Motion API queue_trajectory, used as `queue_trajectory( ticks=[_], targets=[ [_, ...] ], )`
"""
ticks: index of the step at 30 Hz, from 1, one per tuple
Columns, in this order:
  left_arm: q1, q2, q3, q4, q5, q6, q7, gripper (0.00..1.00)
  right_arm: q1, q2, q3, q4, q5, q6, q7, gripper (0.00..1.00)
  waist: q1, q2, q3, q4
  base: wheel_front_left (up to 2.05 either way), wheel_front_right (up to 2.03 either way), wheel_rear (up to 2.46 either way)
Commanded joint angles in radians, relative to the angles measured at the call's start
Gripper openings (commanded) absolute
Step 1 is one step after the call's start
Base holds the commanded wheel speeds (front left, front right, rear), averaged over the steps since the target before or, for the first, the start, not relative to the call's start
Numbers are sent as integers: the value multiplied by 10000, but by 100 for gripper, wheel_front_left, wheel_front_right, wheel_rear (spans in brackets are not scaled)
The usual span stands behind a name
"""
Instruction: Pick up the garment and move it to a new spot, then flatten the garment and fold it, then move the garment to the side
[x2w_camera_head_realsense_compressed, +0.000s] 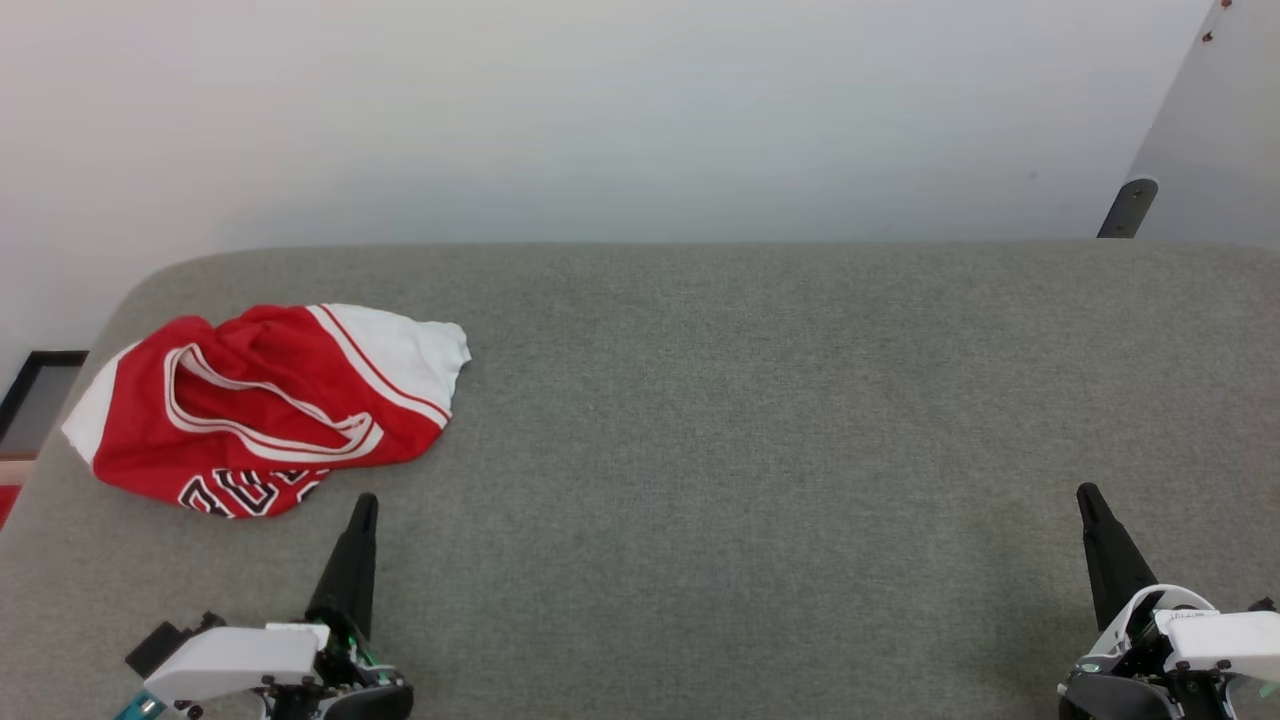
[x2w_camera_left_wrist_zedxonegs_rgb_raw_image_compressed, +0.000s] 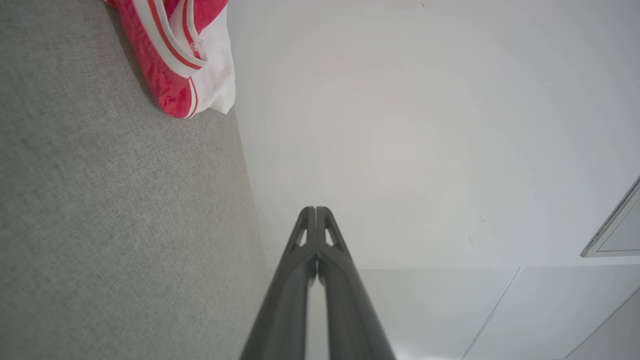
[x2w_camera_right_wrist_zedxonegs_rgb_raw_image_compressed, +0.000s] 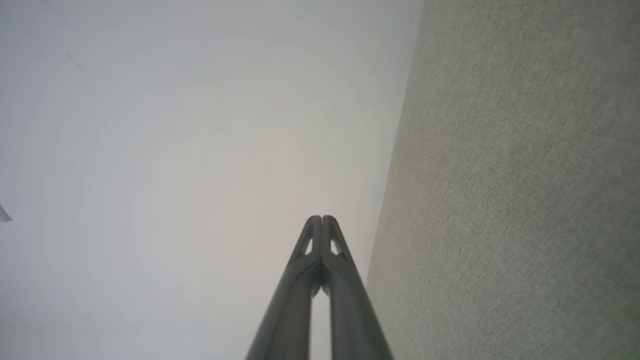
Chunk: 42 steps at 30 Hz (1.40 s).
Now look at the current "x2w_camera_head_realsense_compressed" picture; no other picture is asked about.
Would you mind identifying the white board panel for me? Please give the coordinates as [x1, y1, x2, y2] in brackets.
[1128, 0, 1280, 246]

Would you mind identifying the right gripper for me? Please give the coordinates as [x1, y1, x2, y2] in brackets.
[1058, 483, 1280, 720]

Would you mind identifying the black metal leg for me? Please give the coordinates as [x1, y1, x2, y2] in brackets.
[1097, 178, 1160, 239]

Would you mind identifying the black frame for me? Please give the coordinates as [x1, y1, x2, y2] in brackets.
[0, 350, 89, 456]

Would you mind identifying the red and white jersey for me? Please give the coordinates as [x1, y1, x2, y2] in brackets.
[62, 303, 472, 520]

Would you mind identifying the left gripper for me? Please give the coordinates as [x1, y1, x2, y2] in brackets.
[143, 492, 414, 720]

